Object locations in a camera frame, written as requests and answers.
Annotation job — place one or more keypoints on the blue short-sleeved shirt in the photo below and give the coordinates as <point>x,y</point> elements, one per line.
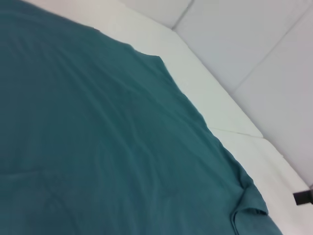
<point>110,147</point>

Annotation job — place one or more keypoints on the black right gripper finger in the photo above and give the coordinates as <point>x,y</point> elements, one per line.
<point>304,197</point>

